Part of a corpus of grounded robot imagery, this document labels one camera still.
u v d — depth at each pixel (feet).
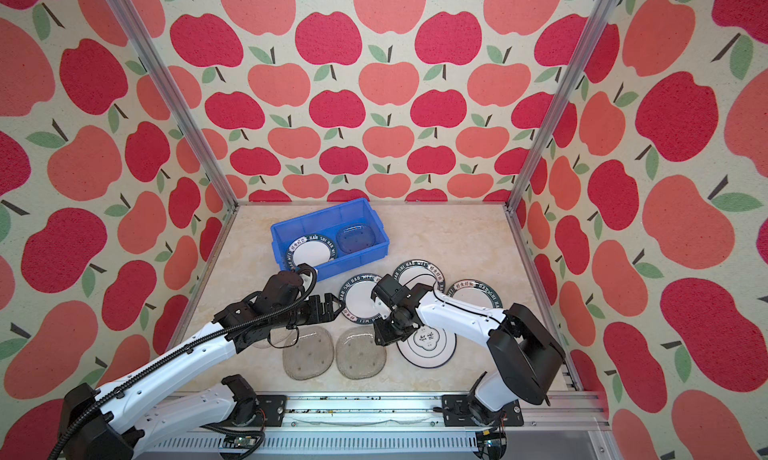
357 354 2.76
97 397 1.35
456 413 2.39
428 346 2.77
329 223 3.62
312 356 2.71
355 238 3.57
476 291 3.15
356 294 3.17
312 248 3.49
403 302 2.16
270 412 2.44
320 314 2.22
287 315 1.86
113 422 1.31
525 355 1.37
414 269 3.32
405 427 2.41
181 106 3.00
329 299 2.29
